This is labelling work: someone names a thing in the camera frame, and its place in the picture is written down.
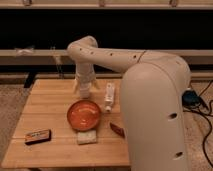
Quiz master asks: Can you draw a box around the black cable on floor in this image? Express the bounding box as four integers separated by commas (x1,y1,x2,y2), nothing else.
182,79,213,168

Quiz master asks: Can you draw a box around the wooden table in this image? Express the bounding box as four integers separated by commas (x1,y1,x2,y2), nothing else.
2,79,129,168

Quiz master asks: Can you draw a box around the pale green sponge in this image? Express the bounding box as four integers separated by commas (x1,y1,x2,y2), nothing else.
77,130,97,145

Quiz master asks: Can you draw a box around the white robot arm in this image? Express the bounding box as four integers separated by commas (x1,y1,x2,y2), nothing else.
67,36,191,171

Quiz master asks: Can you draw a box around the white tube bottle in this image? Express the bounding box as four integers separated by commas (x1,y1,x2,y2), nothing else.
104,83,115,112

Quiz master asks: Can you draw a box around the dark red small object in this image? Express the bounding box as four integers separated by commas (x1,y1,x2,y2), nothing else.
110,123,125,138

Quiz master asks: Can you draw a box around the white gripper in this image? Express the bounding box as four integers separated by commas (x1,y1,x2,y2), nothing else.
73,63,100,93

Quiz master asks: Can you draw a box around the blue device on floor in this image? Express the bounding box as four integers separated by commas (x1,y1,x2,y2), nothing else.
182,90,200,107

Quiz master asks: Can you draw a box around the orange ceramic bowl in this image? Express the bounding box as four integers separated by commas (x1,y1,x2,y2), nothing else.
67,100,101,131

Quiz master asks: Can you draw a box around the crumpled plastic on ledge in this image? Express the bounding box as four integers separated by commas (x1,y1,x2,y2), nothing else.
15,46,34,56

